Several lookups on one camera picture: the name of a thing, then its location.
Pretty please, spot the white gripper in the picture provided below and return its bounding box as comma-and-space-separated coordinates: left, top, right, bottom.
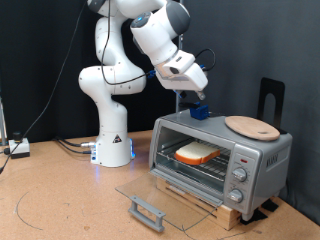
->
155, 62, 210, 101

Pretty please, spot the white bread slice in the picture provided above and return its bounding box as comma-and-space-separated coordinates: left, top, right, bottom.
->
174, 140, 222, 166

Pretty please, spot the silver oven timer knob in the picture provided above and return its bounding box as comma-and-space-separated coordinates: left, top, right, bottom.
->
227, 188, 244, 204

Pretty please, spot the silver oven temperature knob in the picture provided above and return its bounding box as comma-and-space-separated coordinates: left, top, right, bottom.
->
232, 166, 248, 183

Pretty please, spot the silver toaster oven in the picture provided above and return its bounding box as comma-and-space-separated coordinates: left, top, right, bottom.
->
148, 107, 294, 222

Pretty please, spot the vertical metal pole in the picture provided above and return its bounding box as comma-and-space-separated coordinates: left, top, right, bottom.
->
175, 0, 186, 113

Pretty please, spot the oval wooden cutting board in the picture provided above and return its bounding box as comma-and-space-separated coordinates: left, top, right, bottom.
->
224, 115, 281, 142

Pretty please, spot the black metal bookend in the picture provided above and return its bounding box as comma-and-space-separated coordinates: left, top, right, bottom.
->
257, 77, 288, 135

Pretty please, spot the grey curtain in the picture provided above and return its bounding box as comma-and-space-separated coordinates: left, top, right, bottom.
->
181, 0, 320, 226

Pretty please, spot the wooden slatted riser block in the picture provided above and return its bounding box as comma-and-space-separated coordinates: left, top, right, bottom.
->
155, 176, 243, 231

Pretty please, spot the black foam pad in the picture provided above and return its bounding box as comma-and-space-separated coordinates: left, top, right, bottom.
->
239, 208, 269, 226
261, 198, 280, 213

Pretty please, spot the black curtain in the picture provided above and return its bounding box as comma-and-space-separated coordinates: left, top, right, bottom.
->
0, 0, 183, 143

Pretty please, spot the wire oven rack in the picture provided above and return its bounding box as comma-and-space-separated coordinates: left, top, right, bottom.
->
156, 137, 233, 180

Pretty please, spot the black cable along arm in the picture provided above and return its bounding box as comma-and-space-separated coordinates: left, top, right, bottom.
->
99, 0, 217, 86

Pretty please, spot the base cable with silver connector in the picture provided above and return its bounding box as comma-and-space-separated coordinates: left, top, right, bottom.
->
54, 136, 98, 149

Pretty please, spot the black base cable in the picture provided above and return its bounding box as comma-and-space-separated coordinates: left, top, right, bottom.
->
53, 138, 94, 156

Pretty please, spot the long hanging black cable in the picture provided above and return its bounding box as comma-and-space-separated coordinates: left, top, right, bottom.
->
0, 0, 87, 174

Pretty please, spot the grey metal frame leg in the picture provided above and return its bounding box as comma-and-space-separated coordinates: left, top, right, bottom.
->
0, 96, 8, 146

